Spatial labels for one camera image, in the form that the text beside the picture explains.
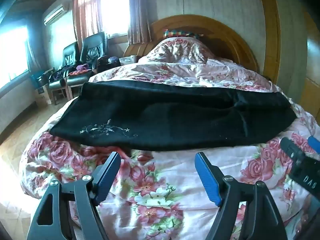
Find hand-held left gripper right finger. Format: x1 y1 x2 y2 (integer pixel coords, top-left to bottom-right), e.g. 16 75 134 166
194 151 288 240

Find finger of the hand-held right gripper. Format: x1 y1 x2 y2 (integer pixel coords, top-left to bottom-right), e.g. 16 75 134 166
280 137 304 180
307 135 320 153

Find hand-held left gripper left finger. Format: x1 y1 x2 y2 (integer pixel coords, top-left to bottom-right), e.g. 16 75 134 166
26 151 122 240

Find black embroidered pants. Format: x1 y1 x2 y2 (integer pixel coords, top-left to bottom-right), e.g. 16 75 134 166
49 81 297 152

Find pink floral quilt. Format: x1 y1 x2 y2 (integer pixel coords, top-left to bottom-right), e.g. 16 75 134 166
19 36 320 240

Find wooden wardrobe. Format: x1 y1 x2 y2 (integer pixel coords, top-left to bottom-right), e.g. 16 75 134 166
301 10 320 117

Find cardboard box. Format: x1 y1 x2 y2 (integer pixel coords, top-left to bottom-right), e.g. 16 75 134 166
35 84 52 105

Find red cushion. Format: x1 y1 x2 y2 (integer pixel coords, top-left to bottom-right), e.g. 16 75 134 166
68 69 93 77

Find dark clothes pile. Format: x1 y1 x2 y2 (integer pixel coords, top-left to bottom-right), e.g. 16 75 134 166
49 66 68 82

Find black bag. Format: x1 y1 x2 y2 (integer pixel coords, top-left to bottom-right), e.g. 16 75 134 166
96 55 120 72

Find white container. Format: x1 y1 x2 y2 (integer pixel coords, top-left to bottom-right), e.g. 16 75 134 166
119 56 138 67

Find blue plastic crate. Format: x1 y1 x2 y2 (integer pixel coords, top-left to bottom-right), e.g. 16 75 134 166
30 70 47 86

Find black armchair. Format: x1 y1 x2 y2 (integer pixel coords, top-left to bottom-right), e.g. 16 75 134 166
66 32 108 98
49 41 80 105

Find wooden headboard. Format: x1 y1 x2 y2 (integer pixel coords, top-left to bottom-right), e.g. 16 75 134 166
123 15 259 74

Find colourful checked pillow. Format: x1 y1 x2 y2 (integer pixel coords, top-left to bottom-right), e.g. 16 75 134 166
162 29 203 39

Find side window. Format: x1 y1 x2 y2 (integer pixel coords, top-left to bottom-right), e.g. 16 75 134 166
0 25 31 91

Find reddish curtain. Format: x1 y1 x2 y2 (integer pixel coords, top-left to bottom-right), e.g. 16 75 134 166
72 0 103 47

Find dark patterned curtain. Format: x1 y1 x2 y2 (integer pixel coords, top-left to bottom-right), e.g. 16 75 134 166
127 0 152 44

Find white air conditioner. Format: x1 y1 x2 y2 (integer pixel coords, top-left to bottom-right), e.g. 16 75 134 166
44 4 69 26

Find curtained window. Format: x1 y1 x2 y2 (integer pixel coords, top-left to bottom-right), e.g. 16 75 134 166
100 0 130 37

